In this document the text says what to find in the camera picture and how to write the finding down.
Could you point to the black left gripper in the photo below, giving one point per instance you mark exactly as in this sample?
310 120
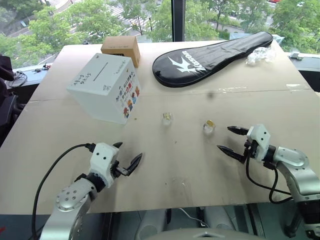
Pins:
119 171

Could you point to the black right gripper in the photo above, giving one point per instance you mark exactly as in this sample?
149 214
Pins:
250 150

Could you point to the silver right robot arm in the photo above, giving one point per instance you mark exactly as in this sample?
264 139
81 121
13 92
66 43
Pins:
297 170

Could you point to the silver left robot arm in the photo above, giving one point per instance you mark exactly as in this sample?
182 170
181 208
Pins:
72 197

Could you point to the white printed cardboard box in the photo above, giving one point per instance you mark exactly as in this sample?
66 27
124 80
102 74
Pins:
100 82

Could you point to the black racket bag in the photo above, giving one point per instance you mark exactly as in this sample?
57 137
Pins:
200 60

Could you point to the crumpled clear plastic wrap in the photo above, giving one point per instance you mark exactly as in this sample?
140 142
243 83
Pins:
260 55

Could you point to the dark rounded robot torso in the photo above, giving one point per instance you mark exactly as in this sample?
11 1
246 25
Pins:
200 235

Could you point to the grey device on sill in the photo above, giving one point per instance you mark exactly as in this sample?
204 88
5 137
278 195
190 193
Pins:
297 55

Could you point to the brown cardboard box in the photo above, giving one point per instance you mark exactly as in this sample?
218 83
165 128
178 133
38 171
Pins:
121 46

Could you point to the small dark gadgets on sill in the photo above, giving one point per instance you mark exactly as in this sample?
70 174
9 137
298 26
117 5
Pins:
41 69

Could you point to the black office chair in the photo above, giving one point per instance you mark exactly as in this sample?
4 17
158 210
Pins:
6 105

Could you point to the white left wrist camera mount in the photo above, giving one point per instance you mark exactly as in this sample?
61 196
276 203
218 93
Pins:
103 157

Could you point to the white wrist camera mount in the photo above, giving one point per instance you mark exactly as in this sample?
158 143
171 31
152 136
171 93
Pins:
260 140
103 157

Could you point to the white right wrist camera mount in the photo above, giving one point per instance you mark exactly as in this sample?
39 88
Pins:
260 140

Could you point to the dark window frame post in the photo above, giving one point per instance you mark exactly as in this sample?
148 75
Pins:
178 20

